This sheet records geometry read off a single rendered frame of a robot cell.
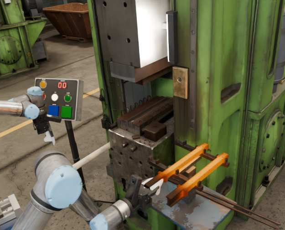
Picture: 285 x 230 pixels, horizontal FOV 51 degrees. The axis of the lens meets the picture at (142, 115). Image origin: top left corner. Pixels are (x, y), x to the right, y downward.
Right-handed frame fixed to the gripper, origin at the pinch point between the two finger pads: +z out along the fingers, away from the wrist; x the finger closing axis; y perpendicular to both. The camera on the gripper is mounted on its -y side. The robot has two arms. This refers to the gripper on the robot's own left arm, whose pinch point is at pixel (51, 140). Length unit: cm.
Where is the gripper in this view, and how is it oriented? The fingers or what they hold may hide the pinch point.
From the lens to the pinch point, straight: 192.3
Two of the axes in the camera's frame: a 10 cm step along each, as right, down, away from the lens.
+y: -8.2, 3.2, -4.8
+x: 5.7, 3.4, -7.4
